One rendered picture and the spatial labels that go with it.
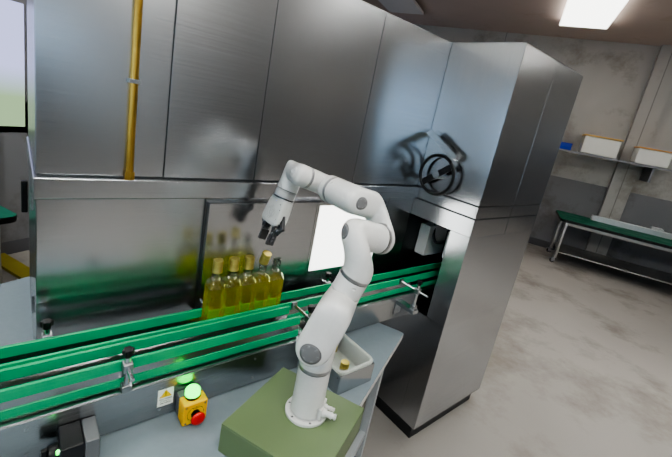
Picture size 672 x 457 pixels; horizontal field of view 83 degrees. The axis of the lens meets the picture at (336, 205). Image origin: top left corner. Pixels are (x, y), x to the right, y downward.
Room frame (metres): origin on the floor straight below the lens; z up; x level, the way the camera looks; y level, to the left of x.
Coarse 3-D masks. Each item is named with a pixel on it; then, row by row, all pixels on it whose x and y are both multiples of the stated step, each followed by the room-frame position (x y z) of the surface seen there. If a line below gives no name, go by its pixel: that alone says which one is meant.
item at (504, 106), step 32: (448, 64) 2.03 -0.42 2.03; (480, 64) 1.90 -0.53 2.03; (512, 64) 1.78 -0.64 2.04; (544, 64) 1.90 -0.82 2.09; (448, 96) 1.99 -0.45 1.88; (480, 96) 1.86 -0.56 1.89; (512, 96) 1.76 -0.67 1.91; (544, 96) 1.97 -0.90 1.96; (448, 128) 1.96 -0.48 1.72; (480, 128) 1.83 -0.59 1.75; (512, 128) 1.82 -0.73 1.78; (544, 128) 2.04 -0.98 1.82; (480, 160) 1.80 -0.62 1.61; (512, 160) 1.88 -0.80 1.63; (544, 160) 2.12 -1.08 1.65; (448, 192) 1.89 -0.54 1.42; (480, 192) 1.76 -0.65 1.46; (512, 192) 1.95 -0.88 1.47; (448, 224) 1.85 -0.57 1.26; (480, 224) 1.80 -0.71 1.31; (512, 224) 2.03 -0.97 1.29
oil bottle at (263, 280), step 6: (258, 276) 1.25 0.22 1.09; (264, 276) 1.25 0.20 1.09; (258, 282) 1.24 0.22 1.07; (264, 282) 1.25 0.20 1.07; (258, 288) 1.24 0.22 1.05; (264, 288) 1.25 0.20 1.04; (258, 294) 1.24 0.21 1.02; (264, 294) 1.25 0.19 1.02; (258, 300) 1.24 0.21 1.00; (264, 300) 1.26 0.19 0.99; (258, 306) 1.24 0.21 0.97; (264, 306) 1.26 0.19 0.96
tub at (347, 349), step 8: (344, 336) 1.37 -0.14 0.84; (344, 344) 1.35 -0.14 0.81; (352, 344) 1.33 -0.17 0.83; (336, 352) 1.35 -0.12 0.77; (344, 352) 1.34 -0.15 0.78; (352, 352) 1.32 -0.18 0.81; (360, 352) 1.29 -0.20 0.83; (336, 360) 1.30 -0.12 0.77; (352, 360) 1.31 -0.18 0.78; (360, 360) 1.28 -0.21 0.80; (368, 360) 1.25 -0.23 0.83; (336, 368) 1.16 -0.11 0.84; (352, 368) 1.17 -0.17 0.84; (360, 368) 1.19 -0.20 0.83
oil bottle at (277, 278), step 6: (270, 270) 1.30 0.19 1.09; (270, 276) 1.28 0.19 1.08; (276, 276) 1.28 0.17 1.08; (282, 276) 1.30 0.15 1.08; (270, 282) 1.28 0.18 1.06; (276, 282) 1.28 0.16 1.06; (282, 282) 1.30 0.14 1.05; (270, 288) 1.27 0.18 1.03; (276, 288) 1.29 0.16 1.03; (270, 294) 1.27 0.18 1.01; (276, 294) 1.29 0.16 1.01; (270, 300) 1.28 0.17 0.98; (276, 300) 1.29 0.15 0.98
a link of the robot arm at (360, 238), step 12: (348, 228) 0.93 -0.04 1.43; (360, 228) 0.92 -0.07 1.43; (372, 228) 0.96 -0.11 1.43; (384, 228) 1.00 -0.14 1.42; (348, 240) 0.91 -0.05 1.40; (360, 240) 0.90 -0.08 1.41; (372, 240) 0.95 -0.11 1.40; (384, 240) 0.98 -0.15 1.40; (348, 252) 0.91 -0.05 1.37; (360, 252) 0.89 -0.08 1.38; (372, 252) 0.98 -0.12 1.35; (348, 264) 0.91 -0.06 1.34; (360, 264) 0.89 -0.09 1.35; (372, 264) 0.91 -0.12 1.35; (348, 276) 0.90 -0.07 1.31; (360, 276) 0.90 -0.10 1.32
